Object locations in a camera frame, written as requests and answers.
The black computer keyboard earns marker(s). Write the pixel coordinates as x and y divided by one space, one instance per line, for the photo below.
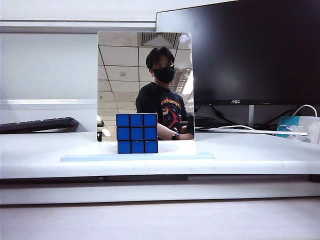
42 125

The square frameless mirror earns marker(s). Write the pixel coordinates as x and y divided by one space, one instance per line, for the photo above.
120 75

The grey aluminium partition rail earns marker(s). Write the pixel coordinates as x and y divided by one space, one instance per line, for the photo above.
75 27
45 104

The black AOC computer monitor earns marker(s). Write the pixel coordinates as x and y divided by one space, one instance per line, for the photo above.
250 50

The Rubik's cube with black edges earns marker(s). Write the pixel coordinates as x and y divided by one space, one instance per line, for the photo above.
137 133

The light blue flat strip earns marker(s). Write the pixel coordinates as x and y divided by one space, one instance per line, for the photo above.
100 158

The blue white blister pack card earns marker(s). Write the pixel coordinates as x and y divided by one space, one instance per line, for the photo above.
287 122

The white desk riser shelf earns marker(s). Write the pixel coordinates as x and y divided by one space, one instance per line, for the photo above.
250 155

